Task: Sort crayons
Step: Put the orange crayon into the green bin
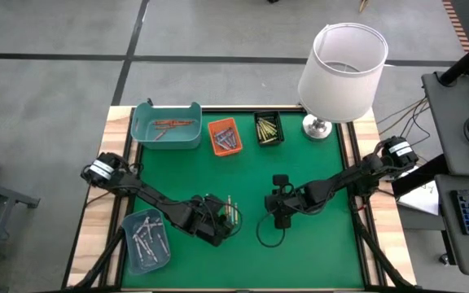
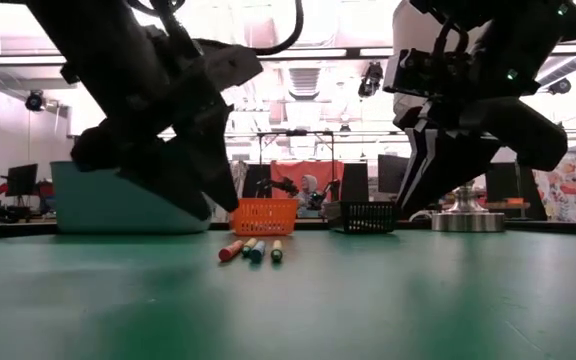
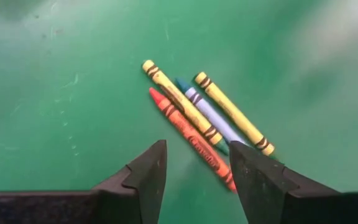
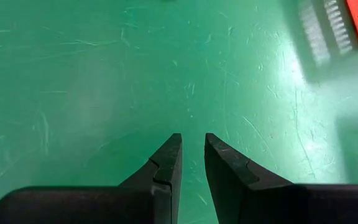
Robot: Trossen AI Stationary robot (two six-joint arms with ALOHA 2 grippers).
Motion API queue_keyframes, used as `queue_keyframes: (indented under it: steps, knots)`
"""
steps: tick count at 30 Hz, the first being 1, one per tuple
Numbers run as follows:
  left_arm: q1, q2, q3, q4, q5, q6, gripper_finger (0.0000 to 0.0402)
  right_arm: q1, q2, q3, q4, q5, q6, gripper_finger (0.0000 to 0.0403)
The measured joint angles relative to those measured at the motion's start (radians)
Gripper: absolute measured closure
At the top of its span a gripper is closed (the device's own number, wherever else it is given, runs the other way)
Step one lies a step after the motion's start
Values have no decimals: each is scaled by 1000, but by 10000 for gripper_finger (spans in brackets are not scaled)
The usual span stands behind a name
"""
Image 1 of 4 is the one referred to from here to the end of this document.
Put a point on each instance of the orange-red crayon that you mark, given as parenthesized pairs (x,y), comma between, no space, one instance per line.
(185,121)

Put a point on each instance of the pale blue crayon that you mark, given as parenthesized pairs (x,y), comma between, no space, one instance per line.
(137,246)
(163,244)
(153,224)

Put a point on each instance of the desk caster wheel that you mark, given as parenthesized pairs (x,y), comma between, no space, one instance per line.
(445,259)

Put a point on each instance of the orange-yellow crayon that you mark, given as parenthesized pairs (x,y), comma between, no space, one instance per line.
(165,128)

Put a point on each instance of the black table frame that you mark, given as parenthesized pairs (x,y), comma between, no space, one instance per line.
(251,110)

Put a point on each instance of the white paper sheet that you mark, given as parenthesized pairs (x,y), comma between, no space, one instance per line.
(419,201)

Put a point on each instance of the small blue-grey plastic bin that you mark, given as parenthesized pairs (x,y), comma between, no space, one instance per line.
(153,266)

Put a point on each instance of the orange black striped strip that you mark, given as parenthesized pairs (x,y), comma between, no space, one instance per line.
(456,24)

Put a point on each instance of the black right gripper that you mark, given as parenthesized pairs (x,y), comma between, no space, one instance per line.
(287,201)

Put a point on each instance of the white-shade silver table lamp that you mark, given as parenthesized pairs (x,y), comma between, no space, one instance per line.
(340,81)

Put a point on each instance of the crayons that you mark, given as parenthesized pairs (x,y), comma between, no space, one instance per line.
(150,232)

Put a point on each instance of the black mesh basket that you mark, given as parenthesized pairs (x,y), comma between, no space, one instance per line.
(280,116)

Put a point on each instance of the black pole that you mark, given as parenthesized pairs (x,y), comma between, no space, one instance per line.
(466,61)

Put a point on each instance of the black desk leg beam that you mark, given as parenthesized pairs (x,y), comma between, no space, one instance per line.
(417,177)

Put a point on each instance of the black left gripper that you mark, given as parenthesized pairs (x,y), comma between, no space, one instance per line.
(206,219)

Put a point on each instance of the wooden stick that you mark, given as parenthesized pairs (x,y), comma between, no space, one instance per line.
(363,5)

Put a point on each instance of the grey side desk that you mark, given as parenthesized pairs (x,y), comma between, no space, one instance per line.
(454,122)

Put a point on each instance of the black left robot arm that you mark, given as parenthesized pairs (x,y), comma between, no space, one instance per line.
(153,195)

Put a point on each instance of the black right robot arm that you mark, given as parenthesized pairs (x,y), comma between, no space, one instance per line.
(352,177)

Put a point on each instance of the large teal plastic bin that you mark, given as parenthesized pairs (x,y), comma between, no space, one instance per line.
(185,140)

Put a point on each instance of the yellow-green crayon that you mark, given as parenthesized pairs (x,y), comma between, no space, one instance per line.
(236,213)

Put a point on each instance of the yellow crayon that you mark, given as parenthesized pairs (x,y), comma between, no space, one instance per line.
(271,140)
(265,136)
(268,122)

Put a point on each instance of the yellow-wrapped green crayon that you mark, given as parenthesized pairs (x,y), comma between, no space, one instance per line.
(270,132)
(259,132)

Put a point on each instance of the orange mesh basket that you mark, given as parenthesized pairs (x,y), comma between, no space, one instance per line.
(234,151)

